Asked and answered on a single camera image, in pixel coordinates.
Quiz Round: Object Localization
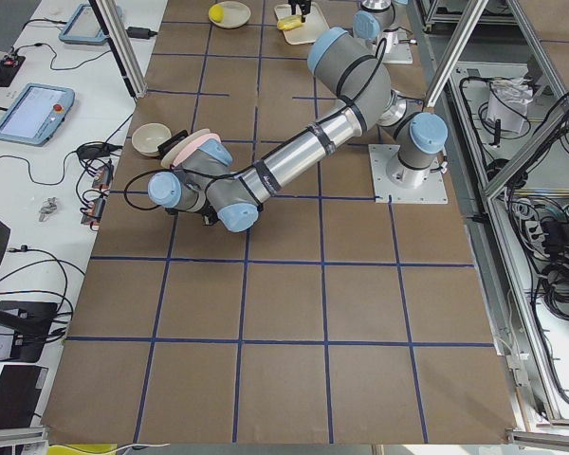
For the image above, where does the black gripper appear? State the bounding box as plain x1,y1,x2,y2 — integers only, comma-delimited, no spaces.
288,0,311,23

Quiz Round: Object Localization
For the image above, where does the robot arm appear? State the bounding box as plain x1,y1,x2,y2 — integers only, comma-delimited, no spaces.
352,0,408,47
147,27,449,232

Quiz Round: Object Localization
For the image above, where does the white round plate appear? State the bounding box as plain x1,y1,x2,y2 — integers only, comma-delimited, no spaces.
209,1,251,29

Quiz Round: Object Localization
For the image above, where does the pink plate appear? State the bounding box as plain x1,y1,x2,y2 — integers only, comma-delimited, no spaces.
172,133,221,167

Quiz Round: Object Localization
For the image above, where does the cream plate in rack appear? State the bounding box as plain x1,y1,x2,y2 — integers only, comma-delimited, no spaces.
160,128,211,169

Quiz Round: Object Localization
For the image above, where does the white rectangular tray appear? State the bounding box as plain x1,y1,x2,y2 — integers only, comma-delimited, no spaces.
274,1,329,46

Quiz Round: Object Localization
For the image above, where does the yellow lemon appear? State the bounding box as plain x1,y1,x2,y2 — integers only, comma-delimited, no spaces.
208,4,225,24

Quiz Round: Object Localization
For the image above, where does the black power adapter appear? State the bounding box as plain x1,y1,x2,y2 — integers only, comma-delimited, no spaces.
126,27,157,40

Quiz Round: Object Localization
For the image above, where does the black dish rack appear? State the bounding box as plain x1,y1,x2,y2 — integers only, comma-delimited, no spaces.
157,130,189,158

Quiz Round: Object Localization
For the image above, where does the beige bowl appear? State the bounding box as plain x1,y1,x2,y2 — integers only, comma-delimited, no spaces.
131,123,172,157

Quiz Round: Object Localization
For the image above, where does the teach pendant tablet far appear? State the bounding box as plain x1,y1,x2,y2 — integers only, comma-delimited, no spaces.
59,4,106,46

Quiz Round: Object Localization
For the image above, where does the teach pendant tablet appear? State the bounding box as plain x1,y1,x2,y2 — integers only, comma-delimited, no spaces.
0,83,76,146
59,4,106,46

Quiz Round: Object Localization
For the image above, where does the teach pendant tablet near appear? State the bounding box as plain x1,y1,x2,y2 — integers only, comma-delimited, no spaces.
0,83,76,146

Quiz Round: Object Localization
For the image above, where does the metal clamp piece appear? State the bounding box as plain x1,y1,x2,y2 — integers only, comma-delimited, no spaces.
38,197,58,222

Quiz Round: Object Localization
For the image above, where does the black monitor stand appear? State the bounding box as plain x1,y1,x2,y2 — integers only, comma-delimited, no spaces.
0,300,58,363

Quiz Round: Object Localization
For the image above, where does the aluminium frame post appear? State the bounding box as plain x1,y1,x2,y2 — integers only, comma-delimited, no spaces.
89,0,147,100

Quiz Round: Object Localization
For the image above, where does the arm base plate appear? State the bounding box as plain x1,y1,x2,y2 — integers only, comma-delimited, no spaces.
368,144,449,205

